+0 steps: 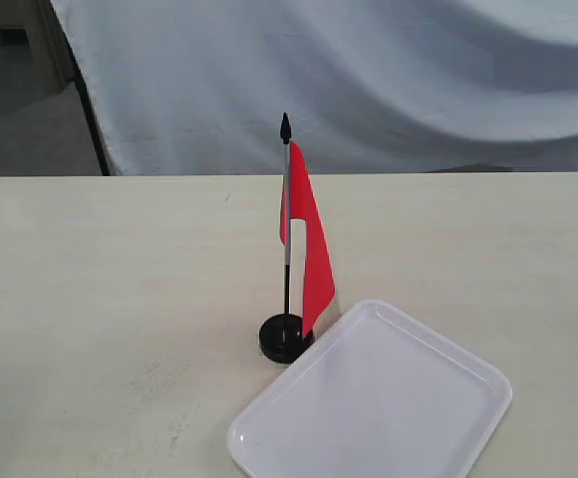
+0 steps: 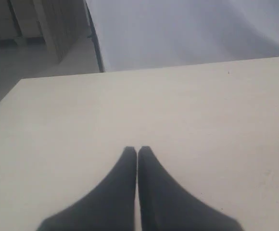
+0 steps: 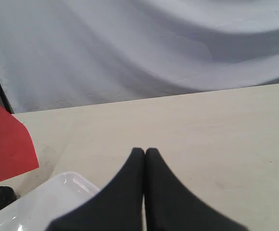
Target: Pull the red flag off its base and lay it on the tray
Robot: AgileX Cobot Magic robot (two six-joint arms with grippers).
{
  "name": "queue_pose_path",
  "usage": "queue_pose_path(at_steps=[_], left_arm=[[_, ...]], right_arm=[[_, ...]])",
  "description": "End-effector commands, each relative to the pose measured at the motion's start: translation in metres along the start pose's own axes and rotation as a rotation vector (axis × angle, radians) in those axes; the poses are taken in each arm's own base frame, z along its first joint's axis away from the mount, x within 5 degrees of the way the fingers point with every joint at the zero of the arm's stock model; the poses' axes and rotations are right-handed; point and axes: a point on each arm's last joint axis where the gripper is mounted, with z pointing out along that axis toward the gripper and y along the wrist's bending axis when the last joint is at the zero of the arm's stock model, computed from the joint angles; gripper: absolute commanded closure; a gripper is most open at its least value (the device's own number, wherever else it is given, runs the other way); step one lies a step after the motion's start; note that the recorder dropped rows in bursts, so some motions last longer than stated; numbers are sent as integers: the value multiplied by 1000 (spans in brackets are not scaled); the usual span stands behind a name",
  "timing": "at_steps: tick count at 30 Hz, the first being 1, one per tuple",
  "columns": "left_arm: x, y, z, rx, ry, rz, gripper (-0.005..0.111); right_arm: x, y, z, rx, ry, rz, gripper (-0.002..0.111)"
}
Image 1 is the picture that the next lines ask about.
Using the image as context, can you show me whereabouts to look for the white plastic tray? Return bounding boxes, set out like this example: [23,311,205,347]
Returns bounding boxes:
[226,300,512,477]

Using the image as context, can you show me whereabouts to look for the red flag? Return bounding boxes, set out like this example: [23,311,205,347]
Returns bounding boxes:
[279,115,335,337]

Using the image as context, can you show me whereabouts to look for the black round flag base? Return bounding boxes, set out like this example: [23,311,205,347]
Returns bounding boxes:
[258,314,315,364]

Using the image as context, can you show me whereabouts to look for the wooden furniture in background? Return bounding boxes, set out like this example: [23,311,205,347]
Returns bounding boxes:
[0,0,74,95]

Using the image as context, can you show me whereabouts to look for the white cloth backdrop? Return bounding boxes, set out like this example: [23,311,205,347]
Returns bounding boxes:
[54,1,578,175]

